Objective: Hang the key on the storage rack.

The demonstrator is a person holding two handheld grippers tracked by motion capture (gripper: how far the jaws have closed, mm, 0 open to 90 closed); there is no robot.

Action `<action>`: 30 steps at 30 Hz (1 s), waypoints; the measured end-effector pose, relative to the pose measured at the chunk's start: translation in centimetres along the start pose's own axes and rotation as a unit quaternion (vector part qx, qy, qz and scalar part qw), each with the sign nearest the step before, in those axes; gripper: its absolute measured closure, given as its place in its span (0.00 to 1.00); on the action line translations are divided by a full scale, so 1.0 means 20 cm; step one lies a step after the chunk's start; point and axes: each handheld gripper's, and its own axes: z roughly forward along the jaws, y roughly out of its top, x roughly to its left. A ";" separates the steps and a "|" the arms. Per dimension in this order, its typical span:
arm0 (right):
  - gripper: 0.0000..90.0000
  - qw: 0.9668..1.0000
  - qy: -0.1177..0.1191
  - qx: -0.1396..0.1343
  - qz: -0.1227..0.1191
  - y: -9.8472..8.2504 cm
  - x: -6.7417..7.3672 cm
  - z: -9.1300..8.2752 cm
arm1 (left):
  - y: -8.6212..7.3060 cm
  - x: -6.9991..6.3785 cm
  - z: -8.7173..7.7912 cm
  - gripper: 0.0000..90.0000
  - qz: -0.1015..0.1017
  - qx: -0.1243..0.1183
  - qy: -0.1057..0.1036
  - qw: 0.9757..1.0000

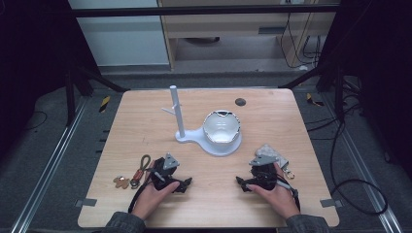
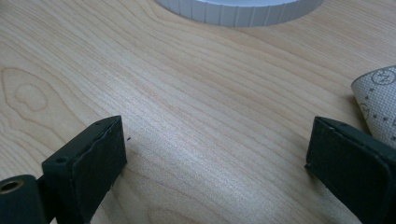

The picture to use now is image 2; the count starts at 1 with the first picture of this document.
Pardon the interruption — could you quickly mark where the white stand with bowl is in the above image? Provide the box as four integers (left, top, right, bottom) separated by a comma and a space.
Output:
154, 0, 324, 28

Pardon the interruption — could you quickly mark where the beige patterned cloth pouch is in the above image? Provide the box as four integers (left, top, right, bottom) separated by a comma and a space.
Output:
350, 64, 396, 149

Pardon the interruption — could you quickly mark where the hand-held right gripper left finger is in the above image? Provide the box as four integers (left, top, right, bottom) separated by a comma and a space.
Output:
41, 115, 128, 224

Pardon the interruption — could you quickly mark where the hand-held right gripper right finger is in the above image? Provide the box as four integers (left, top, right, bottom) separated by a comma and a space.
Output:
304, 116, 396, 224

